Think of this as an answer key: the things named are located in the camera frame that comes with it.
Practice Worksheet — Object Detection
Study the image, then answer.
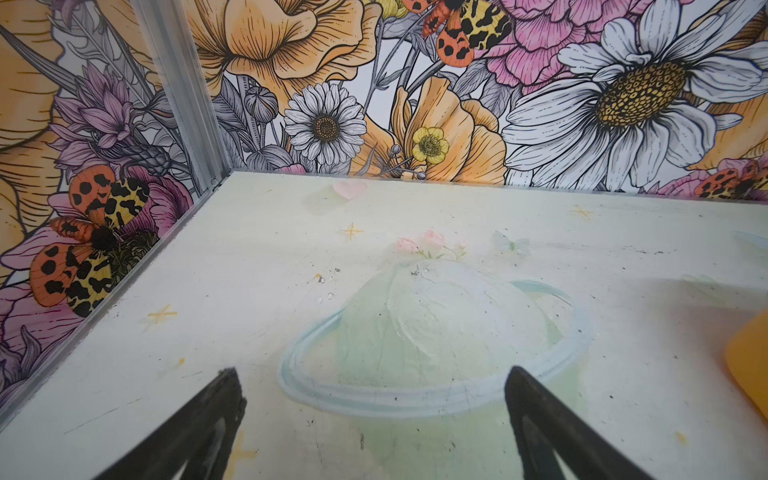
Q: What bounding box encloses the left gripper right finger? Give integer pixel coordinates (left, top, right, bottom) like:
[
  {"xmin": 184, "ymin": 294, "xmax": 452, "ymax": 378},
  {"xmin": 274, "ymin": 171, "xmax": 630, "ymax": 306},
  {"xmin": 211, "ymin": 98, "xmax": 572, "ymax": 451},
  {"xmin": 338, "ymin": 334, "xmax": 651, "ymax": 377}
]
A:
[{"xmin": 504, "ymin": 366, "xmax": 651, "ymax": 480}]

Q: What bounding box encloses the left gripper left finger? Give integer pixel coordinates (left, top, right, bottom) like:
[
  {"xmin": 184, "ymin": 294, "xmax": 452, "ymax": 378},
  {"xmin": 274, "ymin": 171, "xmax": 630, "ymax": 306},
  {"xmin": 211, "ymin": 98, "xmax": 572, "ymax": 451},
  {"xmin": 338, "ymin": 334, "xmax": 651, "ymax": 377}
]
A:
[{"xmin": 97, "ymin": 367, "xmax": 247, "ymax": 479}]

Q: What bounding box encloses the yellow plastic bin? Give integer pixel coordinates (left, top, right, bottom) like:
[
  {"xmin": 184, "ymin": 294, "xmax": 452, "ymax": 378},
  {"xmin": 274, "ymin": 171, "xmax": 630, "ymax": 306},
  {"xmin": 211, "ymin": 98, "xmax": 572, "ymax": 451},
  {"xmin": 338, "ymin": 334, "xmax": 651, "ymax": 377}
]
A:
[{"xmin": 724, "ymin": 310, "xmax": 768, "ymax": 420}]

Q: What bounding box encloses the left aluminium frame post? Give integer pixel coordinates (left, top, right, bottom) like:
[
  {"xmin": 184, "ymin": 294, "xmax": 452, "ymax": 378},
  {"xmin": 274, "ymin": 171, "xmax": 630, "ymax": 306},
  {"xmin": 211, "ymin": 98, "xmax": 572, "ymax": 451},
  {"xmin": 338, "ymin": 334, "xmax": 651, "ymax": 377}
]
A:
[{"xmin": 132, "ymin": 1, "xmax": 230, "ymax": 195}]

